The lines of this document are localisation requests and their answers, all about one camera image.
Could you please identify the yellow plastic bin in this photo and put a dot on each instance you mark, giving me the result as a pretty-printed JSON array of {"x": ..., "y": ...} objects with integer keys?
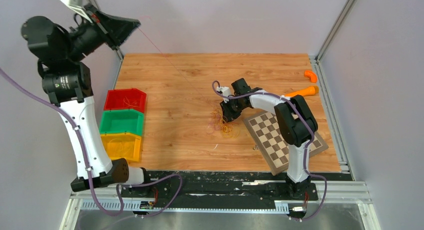
[{"x": 123, "y": 145}]

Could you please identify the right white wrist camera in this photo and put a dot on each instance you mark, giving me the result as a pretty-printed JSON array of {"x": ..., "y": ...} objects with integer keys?
[{"x": 225, "y": 91}]

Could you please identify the orange plastic carrot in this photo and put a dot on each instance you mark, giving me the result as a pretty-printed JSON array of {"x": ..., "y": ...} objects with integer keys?
[{"x": 309, "y": 91}]

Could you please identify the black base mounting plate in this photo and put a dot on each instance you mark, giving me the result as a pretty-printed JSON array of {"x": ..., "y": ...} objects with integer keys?
[{"x": 218, "y": 190}]

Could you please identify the wooden chessboard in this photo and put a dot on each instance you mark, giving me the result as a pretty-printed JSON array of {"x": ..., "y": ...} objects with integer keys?
[{"x": 265, "y": 133}]

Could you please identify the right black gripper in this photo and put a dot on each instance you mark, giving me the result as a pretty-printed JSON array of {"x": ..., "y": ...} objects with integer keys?
[{"x": 229, "y": 115}]

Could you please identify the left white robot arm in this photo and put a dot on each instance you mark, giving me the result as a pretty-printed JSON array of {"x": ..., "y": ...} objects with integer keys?
[{"x": 67, "y": 82}]

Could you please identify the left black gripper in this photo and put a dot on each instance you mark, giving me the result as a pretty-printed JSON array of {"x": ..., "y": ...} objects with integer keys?
[{"x": 114, "y": 30}]

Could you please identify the red plastic bin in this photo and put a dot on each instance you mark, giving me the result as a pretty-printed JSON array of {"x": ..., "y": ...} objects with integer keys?
[{"x": 120, "y": 99}]

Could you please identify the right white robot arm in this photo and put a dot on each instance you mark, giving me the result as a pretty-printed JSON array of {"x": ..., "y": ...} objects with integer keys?
[{"x": 295, "y": 120}]

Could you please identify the green plastic bin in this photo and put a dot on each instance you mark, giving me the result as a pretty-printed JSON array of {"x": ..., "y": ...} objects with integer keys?
[{"x": 122, "y": 121}]

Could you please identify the orange curved pipe piece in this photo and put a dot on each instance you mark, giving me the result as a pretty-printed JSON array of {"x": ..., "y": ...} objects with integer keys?
[{"x": 311, "y": 76}]

